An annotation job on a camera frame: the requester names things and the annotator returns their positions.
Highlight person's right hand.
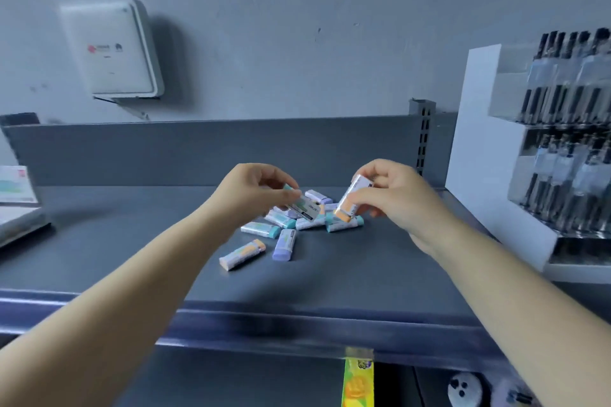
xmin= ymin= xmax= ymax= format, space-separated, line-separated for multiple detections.
xmin=354 ymin=159 xmax=462 ymax=259

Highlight person's left hand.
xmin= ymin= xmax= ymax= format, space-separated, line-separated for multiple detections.
xmin=209 ymin=163 xmax=303 ymax=244

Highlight orange eraser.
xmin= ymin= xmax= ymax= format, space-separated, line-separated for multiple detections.
xmin=334 ymin=174 xmax=374 ymax=224

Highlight teal eraser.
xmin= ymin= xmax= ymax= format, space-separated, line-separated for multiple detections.
xmin=283 ymin=184 xmax=324 ymax=222

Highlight person's left forearm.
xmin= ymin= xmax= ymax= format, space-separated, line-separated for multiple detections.
xmin=0 ymin=197 xmax=235 ymax=407

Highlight person's right forearm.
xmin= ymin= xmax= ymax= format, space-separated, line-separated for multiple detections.
xmin=410 ymin=217 xmax=611 ymax=407

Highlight pile of pastel erasers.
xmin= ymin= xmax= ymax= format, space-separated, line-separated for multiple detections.
xmin=219 ymin=189 xmax=365 ymax=272

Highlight grey metal shelf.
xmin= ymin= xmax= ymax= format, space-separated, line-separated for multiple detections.
xmin=0 ymin=111 xmax=611 ymax=374
xmin=107 ymin=344 xmax=530 ymax=407

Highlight grey slotted shelf upright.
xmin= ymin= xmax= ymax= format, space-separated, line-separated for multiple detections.
xmin=409 ymin=98 xmax=437 ymax=177

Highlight white display rack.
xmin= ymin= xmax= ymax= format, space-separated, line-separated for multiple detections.
xmin=445 ymin=43 xmax=611 ymax=285

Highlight yellow green snack packet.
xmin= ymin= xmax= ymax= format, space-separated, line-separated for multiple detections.
xmin=341 ymin=357 xmax=376 ymax=407

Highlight white round object with holes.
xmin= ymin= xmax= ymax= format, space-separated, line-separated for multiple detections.
xmin=447 ymin=371 xmax=488 ymax=407

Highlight rows of black pens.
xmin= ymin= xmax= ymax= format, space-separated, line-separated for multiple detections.
xmin=518 ymin=27 xmax=611 ymax=237

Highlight white flat box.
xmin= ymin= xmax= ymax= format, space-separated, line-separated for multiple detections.
xmin=0 ymin=204 xmax=52 ymax=248

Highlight white printed card pack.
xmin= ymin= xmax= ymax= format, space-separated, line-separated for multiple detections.
xmin=0 ymin=165 xmax=39 ymax=206

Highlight white wall-mounted router box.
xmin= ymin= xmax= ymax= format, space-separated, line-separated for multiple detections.
xmin=58 ymin=0 xmax=165 ymax=109

